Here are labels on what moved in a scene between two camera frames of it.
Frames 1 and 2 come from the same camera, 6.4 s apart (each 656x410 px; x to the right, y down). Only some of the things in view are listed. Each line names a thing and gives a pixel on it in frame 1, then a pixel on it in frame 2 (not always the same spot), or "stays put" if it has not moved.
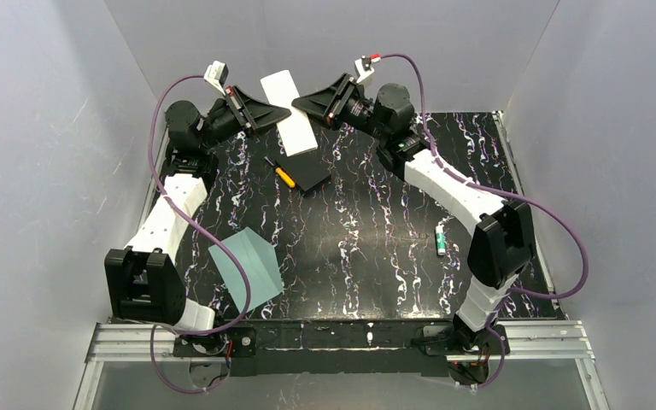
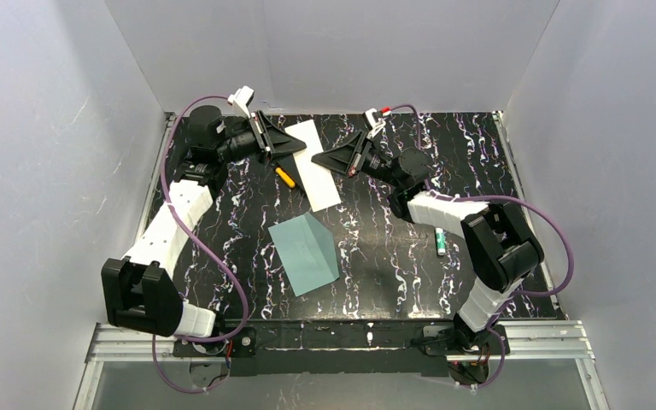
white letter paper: x=296 y=131 to x=316 y=176
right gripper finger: x=324 y=99 to x=343 y=156
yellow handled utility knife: x=287 y=179 stays put
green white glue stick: x=441 y=240 stays put
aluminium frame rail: x=531 y=341 stays put
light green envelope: x=261 y=264 to x=307 y=251
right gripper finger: x=316 y=110 to x=342 y=165
